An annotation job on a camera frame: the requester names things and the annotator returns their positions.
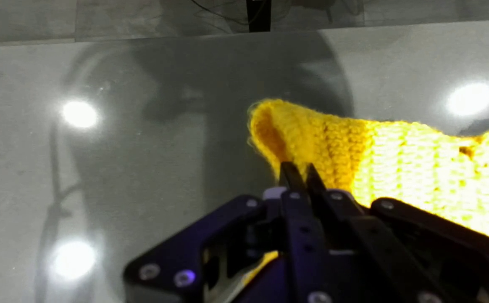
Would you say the yellow knitted cloth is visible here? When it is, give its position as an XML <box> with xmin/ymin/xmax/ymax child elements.
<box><xmin>221</xmin><ymin>98</ymin><xmax>489</xmax><ymax>300</ymax></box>

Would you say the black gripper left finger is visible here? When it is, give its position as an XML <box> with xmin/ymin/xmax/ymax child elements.
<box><xmin>123</xmin><ymin>161</ymin><xmax>330</xmax><ymax>303</ymax></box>

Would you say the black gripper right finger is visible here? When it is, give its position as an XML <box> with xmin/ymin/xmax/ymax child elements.
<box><xmin>305</xmin><ymin>164</ymin><xmax>489</xmax><ymax>303</ymax></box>

